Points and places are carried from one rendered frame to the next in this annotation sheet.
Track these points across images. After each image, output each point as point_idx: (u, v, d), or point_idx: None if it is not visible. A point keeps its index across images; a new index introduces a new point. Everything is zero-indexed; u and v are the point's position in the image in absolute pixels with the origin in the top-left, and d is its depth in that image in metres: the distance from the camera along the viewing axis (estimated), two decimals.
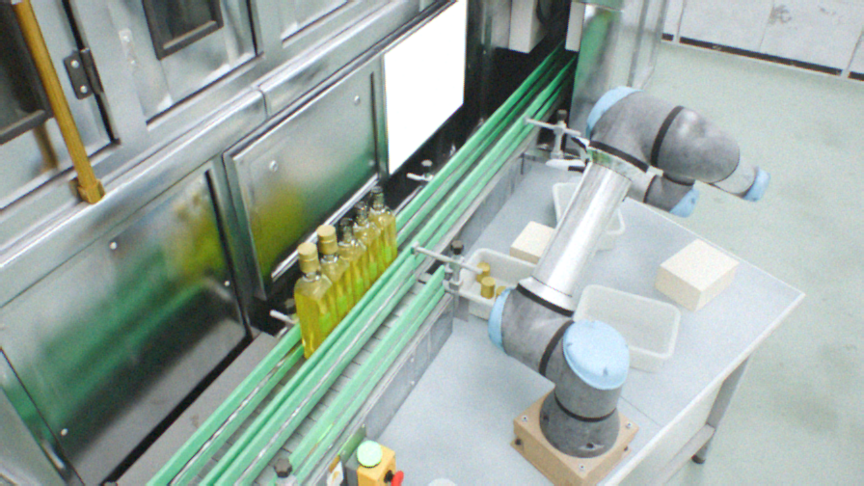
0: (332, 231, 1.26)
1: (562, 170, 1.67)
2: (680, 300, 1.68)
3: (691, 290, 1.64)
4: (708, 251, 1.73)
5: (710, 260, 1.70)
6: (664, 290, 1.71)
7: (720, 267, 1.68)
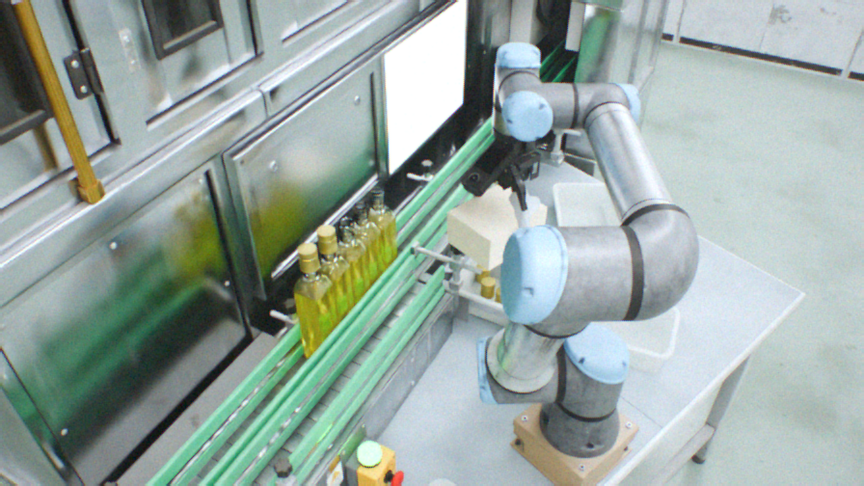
0: (332, 231, 1.26)
1: (527, 212, 1.33)
2: (473, 255, 1.36)
3: (481, 241, 1.32)
4: None
5: (511, 205, 1.38)
6: (457, 244, 1.39)
7: None
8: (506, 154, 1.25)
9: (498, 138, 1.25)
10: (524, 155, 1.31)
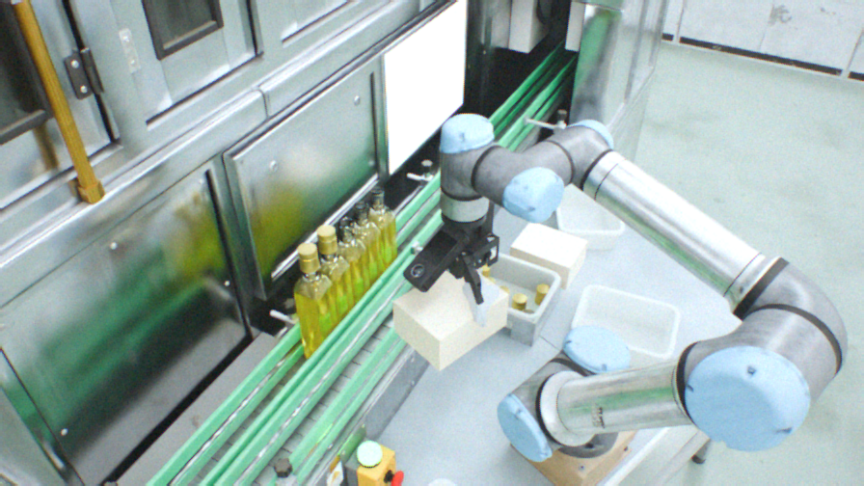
0: (332, 231, 1.26)
1: (485, 305, 1.14)
2: (422, 351, 1.17)
3: (429, 338, 1.13)
4: None
5: None
6: (406, 337, 1.20)
7: None
8: (456, 243, 1.06)
9: (446, 223, 1.07)
10: (479, 239, 1.12)
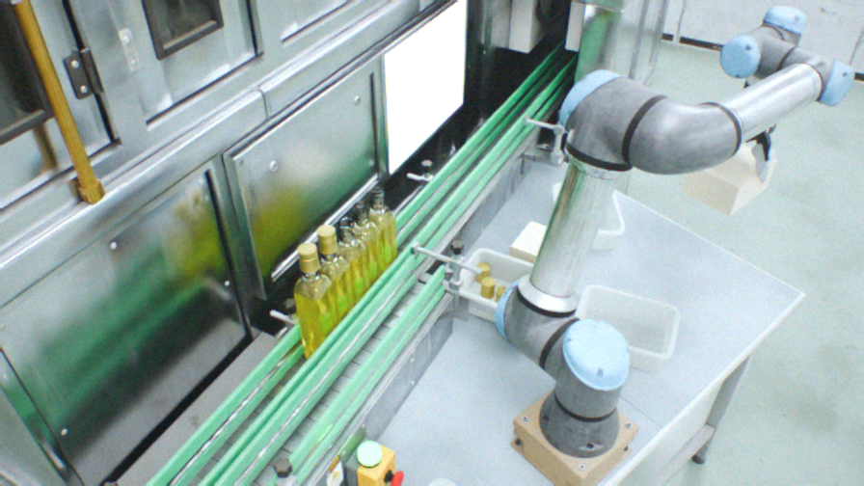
0: (332, 231, 1.26)
1: (768, 163, 1.46)
2: (713, 202, 1.49)
3: (727, 188, 1.45)
4: (742, 149, 1.54)
5: (744, 158, 1.51)
6: (694, 194, 1.52)
7: None
8: None
9: None
10: None
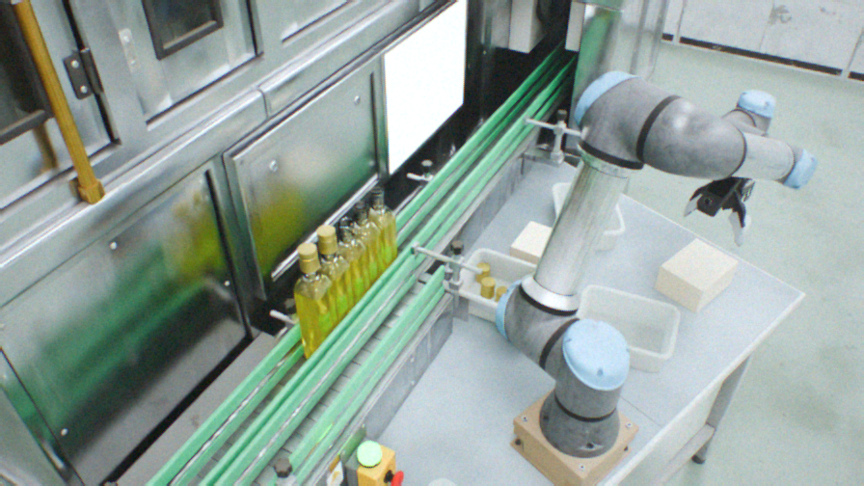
0: (332, 231, 1.26)
1: (743, 229, 1.57)
2: (681, 300, 1.68)
3: (692, 290, 1.64)
4: (708, 251, 1.73)
5: (710, 260, 1.70)
6: (665, 291, 1.71)
7: (720, 267, 1.68)
8: (736, 181, 1.50)
9: None
10: (742, 181, 1.55)
